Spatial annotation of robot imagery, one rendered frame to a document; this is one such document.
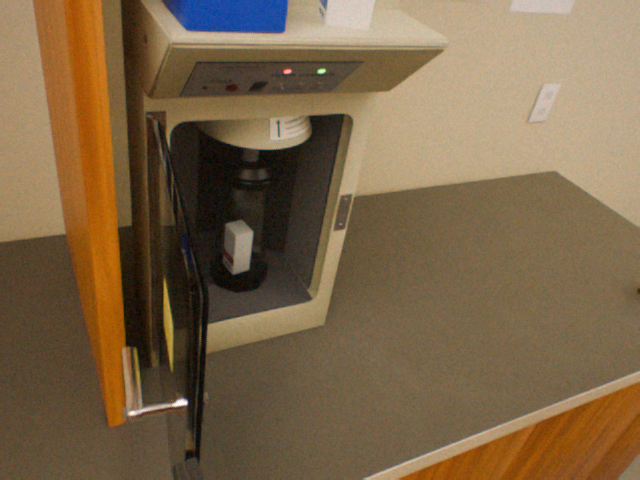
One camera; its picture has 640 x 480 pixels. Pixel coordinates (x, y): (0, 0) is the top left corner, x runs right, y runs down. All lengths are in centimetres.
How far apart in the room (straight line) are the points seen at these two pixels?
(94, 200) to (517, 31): 120
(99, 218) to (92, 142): 9
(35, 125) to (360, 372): 74
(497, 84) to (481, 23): 20
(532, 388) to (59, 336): 83
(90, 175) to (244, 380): 47
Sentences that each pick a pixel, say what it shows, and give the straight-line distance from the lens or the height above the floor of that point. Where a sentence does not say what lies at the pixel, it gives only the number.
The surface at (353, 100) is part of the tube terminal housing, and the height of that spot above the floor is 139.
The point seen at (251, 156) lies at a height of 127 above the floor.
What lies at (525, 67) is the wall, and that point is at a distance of 165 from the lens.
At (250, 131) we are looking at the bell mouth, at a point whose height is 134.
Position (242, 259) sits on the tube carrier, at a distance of 94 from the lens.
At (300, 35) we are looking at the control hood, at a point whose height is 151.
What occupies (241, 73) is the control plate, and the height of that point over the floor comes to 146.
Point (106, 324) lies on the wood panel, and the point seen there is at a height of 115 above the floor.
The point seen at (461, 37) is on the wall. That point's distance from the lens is 146.
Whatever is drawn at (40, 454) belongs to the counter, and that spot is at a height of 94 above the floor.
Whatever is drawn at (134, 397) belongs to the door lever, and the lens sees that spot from 59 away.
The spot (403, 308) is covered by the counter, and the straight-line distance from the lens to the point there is 114.
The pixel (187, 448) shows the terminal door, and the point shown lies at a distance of 57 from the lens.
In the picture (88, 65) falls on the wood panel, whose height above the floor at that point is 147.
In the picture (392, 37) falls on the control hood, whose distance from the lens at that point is 65.
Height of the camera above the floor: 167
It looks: 36 degrees down
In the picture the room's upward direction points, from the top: 11 degrees clockwise
